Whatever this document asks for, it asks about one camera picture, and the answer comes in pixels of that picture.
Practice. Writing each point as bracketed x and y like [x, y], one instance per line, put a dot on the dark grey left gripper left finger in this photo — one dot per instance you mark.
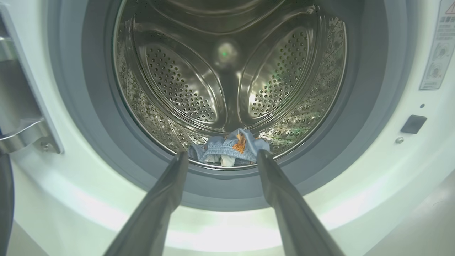
[156, 217]

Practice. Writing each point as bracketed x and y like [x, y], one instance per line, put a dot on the metal door hinge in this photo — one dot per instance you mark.
[25, 135]

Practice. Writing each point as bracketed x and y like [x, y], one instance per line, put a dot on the dark grey rectangular latch slot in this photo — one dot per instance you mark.
[413, 124]

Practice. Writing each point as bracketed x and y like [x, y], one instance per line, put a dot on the blue denim garment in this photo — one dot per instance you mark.
[234, 145]

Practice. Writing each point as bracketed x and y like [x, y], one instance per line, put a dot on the black round glass washer door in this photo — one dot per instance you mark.
[5, 206]

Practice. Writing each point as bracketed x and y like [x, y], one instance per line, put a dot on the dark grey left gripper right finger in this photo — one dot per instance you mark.
[298, 224]

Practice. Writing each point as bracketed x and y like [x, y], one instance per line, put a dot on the white front-load washing machine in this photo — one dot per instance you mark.
[373, 170]

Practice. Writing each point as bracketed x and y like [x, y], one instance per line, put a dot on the grey warning sticker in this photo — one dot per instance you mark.
[439, 53]

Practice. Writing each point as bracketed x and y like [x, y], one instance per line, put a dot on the stainless steel washing machine drum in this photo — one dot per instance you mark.
[177, 81]

